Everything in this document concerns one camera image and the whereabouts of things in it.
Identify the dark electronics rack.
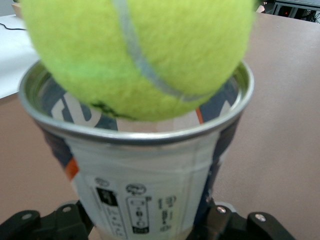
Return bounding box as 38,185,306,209
272,0,320,23

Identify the clear tennis ball can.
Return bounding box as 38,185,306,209
18,59,256,240

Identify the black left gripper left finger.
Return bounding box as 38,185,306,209
0,199,97,240

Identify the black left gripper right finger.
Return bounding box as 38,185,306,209
192,199,297,240

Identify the yellow tennis ball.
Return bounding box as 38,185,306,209
21,0,256,122

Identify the thin black cable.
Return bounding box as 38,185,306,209
0,22,27,31

